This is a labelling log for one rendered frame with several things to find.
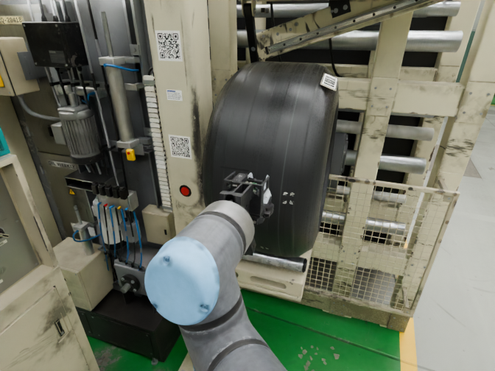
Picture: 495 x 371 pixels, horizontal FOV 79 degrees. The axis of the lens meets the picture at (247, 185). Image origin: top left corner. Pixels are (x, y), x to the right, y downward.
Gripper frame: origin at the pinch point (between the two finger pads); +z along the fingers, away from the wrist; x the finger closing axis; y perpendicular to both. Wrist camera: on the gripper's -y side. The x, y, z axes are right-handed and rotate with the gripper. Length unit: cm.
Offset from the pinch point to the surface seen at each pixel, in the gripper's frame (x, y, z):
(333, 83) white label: -11.1, 22.9, 19.3
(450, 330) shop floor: -91, -111, 103
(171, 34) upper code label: 32.1, 32.8, 18.1
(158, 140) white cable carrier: 41.8, 2.1, 23.0
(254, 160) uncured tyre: 3.0, 6.2, 3.1
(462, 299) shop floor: -104, -108, 131
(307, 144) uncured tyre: -8.2, 10.5, 5.7
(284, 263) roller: -4.0, -30.5, 18.3
